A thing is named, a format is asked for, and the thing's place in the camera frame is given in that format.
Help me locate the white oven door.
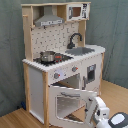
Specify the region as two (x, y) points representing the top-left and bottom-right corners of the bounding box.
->
(49, 86), (97, 128)

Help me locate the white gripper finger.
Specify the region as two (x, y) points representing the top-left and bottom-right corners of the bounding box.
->
(85, 98), (94, 121)

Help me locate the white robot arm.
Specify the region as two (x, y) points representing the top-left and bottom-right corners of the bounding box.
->
(85, 97), (128, 128)

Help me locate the left stove knob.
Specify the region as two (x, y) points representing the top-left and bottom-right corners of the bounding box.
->
(54, 73), (60, 79)

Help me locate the silver toy pot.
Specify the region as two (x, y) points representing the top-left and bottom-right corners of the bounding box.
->
(40, 51), (55, 62)

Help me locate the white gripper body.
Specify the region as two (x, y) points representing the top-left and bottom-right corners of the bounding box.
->
(93, 97), (110, 124)

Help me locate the wooden toy kitchen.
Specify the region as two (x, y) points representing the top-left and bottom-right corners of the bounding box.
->
(22, 2), (105, 128)

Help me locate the toy microwave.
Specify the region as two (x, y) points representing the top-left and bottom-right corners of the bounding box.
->
(67, 4), (90, 21)

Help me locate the right stove knob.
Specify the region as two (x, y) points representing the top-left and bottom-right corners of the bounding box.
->
(72, 66), (78, 72)

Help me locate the grey range hood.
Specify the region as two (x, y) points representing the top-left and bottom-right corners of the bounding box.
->
(35, 6), (64, 27)

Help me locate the grey toy sink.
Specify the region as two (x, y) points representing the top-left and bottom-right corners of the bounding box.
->
(66, 47), (94, 56)

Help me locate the black toy faucet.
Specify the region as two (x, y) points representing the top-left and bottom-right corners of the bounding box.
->
(67, 33), (83, 49)

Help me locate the black toy stovetop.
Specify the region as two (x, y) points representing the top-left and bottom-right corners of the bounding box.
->
(35, 53), (71, 66)

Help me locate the stove knob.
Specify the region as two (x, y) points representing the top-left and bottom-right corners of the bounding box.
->
(54, 73), (60, 79)
(72, 66), (78, 72)

